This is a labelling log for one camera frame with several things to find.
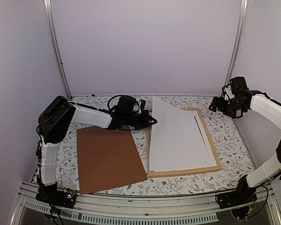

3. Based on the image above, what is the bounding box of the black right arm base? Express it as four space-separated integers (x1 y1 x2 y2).
215 175 257 209

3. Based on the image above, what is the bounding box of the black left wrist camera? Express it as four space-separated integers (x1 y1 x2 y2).
107 95 140 116

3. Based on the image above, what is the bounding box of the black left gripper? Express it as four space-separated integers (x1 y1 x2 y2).
123 110 158 131

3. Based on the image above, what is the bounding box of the right aluminium corner post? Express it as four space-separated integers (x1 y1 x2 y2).
222 0 249 87

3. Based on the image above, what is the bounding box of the left aluminium corner post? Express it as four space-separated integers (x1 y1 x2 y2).
43 0 72 99

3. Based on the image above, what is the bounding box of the aluminium corner post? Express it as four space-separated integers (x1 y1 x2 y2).
43 0 72 99
222 0 249 87

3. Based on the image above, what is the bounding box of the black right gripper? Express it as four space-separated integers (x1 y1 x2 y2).
209 97 245 118

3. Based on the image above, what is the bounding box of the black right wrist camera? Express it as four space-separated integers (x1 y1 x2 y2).
222 76 248 100

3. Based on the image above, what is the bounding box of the light wooden picture frame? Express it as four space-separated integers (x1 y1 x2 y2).
146 107 223 179

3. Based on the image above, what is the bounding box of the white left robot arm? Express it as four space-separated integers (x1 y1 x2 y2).
36 95 157 203

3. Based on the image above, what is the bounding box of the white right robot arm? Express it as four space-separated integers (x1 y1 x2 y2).
209 90 281 204

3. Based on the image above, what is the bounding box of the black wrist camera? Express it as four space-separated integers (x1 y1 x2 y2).
107 95 140 116
222 76 248 100

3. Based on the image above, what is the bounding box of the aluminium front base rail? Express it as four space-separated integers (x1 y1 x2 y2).
10 181 281 225

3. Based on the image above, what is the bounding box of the brown backing board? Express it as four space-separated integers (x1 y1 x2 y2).
77 127 147 194

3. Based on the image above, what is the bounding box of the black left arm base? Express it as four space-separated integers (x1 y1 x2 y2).
36 183 76 209

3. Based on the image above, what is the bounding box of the photo with white border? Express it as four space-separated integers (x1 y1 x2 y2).
148 95 217 173

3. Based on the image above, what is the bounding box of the floral patterned table cover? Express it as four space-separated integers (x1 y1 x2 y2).
55 96 255 196

